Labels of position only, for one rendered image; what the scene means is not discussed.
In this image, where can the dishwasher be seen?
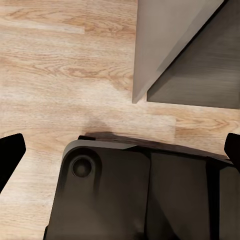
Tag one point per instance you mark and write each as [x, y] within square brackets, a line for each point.
[206, 72]

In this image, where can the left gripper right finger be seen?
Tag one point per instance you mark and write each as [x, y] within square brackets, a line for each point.
[232, 149]

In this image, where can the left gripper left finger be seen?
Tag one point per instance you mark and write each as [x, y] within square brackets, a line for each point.
[12, 149]

